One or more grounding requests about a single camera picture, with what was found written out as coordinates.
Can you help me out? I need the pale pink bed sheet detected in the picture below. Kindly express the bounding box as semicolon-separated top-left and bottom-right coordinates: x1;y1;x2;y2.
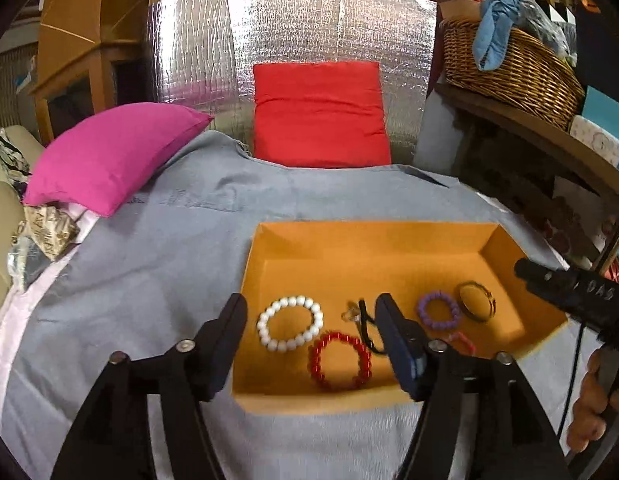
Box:
0;200;100;411

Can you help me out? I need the light blue cardboard box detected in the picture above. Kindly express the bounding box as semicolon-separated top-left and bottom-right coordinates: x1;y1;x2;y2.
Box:
582;85;619;181

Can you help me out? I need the black hair tie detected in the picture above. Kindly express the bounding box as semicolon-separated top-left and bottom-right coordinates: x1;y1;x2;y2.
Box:
357;298;387;356

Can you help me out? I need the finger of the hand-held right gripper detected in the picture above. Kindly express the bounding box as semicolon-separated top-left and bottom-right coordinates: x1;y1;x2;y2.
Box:
514;257;563;297

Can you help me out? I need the wooden table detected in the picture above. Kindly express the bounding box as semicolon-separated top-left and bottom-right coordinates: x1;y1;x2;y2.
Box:
434;82;619;281

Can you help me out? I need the pink bead bracelet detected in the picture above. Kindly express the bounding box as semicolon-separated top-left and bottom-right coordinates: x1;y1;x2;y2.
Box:
442;331;477;356

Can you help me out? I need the red bead bracelet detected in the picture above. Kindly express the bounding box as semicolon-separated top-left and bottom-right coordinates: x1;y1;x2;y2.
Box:
308;331;373;392

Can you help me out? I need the white bead bracelet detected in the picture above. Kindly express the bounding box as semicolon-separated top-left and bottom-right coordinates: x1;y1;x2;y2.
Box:
256;296;324;352

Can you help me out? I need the white patterned box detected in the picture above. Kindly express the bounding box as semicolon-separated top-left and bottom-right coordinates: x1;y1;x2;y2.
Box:
569;115;619;166

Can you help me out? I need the person's right hand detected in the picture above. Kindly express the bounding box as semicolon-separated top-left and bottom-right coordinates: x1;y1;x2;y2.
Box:
567;347;619;453

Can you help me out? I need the orange cardboard box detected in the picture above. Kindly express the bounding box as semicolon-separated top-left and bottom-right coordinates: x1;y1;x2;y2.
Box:
232;220;570;415

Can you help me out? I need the purple bead bracelet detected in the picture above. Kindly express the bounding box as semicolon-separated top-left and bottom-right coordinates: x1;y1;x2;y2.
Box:
417;290;463;332

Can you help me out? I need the navy blue bag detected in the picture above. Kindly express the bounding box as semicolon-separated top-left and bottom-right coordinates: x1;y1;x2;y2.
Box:
574;7;619;106

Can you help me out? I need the black and white patterned cloth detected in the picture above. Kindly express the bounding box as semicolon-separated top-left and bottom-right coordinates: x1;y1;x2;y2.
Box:
0;127;32;198

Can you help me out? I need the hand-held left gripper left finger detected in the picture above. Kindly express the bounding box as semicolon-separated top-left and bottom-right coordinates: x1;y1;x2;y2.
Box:
49;292;249;480

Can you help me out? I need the gold patterned wrapped bundle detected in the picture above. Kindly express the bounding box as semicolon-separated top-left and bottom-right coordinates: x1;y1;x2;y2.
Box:
9;202;81;291

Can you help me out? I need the small red pillow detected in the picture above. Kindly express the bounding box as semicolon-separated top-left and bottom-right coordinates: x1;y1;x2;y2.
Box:
252;61;393;168

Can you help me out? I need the black cable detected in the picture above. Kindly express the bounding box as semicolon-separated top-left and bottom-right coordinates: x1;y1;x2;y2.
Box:
557;322;587;441

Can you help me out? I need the black bangle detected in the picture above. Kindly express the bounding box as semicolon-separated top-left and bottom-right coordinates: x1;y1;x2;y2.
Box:
457;281;497;322

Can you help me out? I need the pink pillow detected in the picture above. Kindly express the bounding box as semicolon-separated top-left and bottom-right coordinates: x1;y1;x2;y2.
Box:
23;102;214;218

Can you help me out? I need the silver foil insulation sheet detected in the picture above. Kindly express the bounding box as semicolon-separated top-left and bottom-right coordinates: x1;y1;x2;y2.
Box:
145;0;437;161

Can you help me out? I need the grey cloth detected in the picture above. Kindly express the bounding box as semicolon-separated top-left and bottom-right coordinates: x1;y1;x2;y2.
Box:
0;130;605;480

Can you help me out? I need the orange wooden panel cabinet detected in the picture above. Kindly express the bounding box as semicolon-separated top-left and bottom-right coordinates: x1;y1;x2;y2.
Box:
29;0;157;146

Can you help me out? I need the large wicker basket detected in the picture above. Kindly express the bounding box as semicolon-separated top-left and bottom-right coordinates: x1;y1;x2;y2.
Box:
442;19;586;132

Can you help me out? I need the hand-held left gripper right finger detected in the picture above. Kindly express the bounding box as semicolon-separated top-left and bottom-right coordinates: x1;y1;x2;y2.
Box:
375;293;575;480

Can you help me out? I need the blue cloth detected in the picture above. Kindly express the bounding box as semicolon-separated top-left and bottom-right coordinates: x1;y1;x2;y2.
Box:
473;0;530;72

